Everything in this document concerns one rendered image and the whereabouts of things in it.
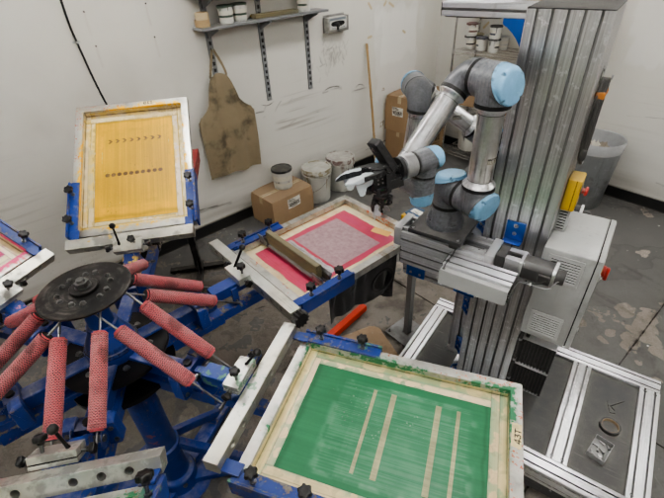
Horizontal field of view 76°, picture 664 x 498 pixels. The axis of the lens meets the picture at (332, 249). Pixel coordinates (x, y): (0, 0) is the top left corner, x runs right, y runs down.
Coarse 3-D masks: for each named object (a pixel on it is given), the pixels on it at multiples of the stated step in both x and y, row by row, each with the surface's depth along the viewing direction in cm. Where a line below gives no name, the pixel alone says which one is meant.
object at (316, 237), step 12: (336, 216) 242; (348, 216) 241; (312, 228) 233; (324, 228) 232; (336, 228) 232; (348, 228) 231; (288, 240) 224; (300, 240) 224; (312, 240) 223; (324, 240) 223; (336, 240) 222; (264, 252) 217; (312, 252) 215; (276, 264) 208; (288, 264) 208
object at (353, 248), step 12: (360, 228) 231; (372, 228) 230; (348, 240) 222; (360, 240) 221; (372, 240) 221; (384, 240) 220; (324, 252) 214; (336, 252) 214; (348, 252) 213; (360, 252) 213; (372, 252) 213; (336, 264) 206; (348, 264) 206; (288, 276) 200; (300, 276) 200; (300, 288) 193
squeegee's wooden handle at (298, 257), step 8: (272, 232) 212; (272, 240) 211; (280, 240) 206; (280, 248) 208; (288, 248) 202; (296, 248) 200; (288, 256) 205; (296, 256) 198; (304, 256) 195; (304, 264) 195; (312, 264) 190; (312, 272) 192; (320, 272) 191
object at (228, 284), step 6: (222, 282) 185; (228, 282) 185; (234, 282) 185; (210, 288) 183; (216, 288) 182; (222, 288) 182; (228, 288) 183; (240, 288) 187; (216, 294) 180; (222, 294) 182; (228, 294) 184
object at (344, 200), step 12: (336, 204) 248; (348, 204) 250; (360, 204) 245; (300, 216) 237; (312, 216) 239; (372, 216) 238; (384, 216) 233; (288, 228) 231; (384, 252) 206; (396, 252) 210; (252, 264) 203; (360, 264) 200; (372, 264) 200; (264, 276) 196; (360, 276) 198; (288, 288) 188
